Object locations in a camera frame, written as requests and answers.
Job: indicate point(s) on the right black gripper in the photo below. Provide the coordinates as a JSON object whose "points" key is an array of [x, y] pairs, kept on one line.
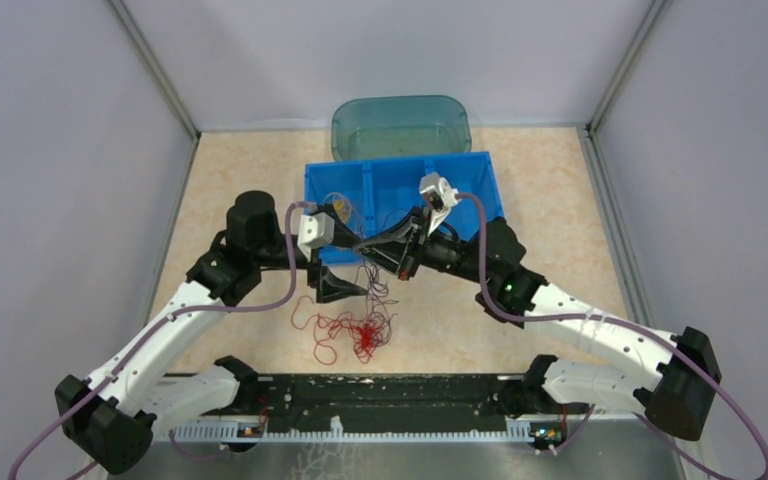
{"points": [[394, 255]]}

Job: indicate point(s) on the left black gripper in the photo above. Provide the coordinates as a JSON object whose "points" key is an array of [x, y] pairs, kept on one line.
{"points": [[329, 287]]}

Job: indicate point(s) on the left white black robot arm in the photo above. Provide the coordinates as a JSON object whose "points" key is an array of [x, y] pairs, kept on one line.
{"points": [[108, 413]]}

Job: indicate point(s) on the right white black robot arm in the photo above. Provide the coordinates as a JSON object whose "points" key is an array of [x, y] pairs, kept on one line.
{"points": [[668, 378]]}

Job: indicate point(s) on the blue three-compartment plastic bin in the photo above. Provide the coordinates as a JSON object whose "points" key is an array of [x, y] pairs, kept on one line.
{"points": [[377, 193]]}

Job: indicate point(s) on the teal transparent plastic tub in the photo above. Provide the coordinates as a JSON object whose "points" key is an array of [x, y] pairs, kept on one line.
{"points": [[399, 126]]}

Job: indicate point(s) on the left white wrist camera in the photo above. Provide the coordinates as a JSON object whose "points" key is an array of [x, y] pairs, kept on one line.
{"points": [[316, 230]]}

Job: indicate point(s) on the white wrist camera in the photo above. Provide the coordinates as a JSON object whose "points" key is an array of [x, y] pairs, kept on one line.
{"points": [[316, 230], [439, 199]]}

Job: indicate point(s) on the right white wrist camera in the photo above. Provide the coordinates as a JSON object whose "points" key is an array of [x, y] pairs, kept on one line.
{"points": [[439, 199]]}

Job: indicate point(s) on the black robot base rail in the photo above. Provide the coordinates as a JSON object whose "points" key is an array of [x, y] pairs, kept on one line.
{"points": [[427, 407]]}

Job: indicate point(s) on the left aluminium frame post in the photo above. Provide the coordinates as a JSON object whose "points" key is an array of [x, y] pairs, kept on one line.
{"points": [[153, 67]]}

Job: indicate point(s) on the aluminium frame post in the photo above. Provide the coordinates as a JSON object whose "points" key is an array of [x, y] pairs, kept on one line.
{"points": [[153, 67], [634, 50]]}

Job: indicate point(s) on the right aluminium frame post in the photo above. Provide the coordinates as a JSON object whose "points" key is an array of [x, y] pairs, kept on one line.
{"points": [[634, 50]]}

